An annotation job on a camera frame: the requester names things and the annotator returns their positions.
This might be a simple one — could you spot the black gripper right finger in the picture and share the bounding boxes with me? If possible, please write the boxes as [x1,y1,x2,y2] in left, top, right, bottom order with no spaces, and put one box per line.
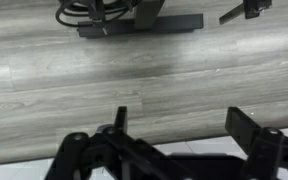
[224,106,288,180]

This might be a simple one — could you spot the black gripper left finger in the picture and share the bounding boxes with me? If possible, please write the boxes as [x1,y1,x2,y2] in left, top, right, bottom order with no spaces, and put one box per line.
[43,105,192,180]

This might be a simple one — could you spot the white drawer with wooden interior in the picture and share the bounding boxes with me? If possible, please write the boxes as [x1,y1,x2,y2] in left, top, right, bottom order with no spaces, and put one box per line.
[0,125,288,180]

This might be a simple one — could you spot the black stand base bar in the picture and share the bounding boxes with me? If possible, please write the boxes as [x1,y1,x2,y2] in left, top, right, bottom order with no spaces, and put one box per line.
[76,0,205,39]

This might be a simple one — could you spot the black angled stand bracket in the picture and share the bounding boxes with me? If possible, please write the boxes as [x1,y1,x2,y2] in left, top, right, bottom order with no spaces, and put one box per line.
[218,0,273,26]

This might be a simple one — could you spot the black coiled cable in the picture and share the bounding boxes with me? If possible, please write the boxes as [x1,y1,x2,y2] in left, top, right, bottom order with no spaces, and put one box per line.
[54,0,143,28]

